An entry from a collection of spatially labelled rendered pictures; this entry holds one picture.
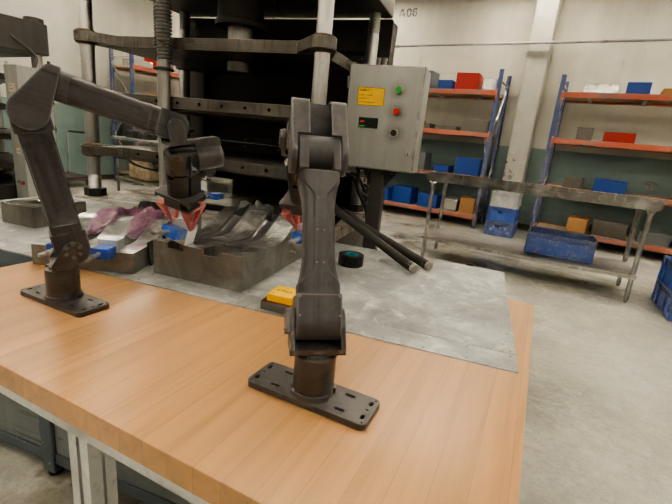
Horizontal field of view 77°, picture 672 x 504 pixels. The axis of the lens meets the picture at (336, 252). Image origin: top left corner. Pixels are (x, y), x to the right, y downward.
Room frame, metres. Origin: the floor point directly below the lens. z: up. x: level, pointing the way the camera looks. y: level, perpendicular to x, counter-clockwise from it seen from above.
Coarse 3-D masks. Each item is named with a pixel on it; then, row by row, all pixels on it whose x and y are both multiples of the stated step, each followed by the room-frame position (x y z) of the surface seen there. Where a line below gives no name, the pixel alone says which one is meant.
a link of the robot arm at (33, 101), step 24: (48, 72) 0.78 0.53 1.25; (24, 96) 0.76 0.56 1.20; (48, 96) 0.78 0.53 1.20; (72, 96) 0.81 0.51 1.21; (96, 96) 0.84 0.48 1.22; (120, 96) 0.87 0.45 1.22; (24, 120) 0.76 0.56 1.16; (48, 120) 0.78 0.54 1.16; (120, 120) 0.87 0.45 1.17; (144, 120) 0.89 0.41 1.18; (168, 120) 0.91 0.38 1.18
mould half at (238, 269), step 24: (216, 216) 1.28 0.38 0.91; (264, 216) 1.27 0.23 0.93; (168, 240) 1.03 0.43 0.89; (216, 240) 1.09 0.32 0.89; (264, 240) 1.15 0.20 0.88; (288, 240) 1.19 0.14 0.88; (168, 264) 1.01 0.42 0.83; (192, 264) 0.99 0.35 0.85; (216, 264) 0.97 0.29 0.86; (240, 264) 0.95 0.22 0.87; (264, 264) 1.06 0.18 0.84; (288, 264) 1.20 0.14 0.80; (240, 288) 0.95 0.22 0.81
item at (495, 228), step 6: (486, 222) 6.16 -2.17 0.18; (492, 222) 6.13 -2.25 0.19; (498, 222) 6.09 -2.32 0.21; (516, 222) 6.16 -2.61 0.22; (486, 228) 6.16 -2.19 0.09; (492, 228) 6.12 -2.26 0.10; (498, 228) 6.09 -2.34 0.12; (504, 228) 6.05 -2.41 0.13; (510, 228) 6.02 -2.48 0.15; (516, 228) 6.49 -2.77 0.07; (492, 234) 6.12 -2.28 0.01; (498, 234) 6.08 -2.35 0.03; (504, 234) 6.05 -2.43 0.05; (510, 234) 6.00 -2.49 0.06
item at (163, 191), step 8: (168, 176) 0.95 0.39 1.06; (168, 184) 0.95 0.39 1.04; (176, 184) 0.95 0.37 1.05; (184, 184) 0.95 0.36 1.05; (160, 192) 0.97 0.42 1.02; (168, 192) 0.96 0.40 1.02; (176, 192) 0.95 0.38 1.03; (184, 192) 0.96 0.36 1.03; (200, 192) 1.00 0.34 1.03; (176, 200) 0.95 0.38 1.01; (184, 200) 0.96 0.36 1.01; (192, 200) 0.96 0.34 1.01; (200, 200) 0.99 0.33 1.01
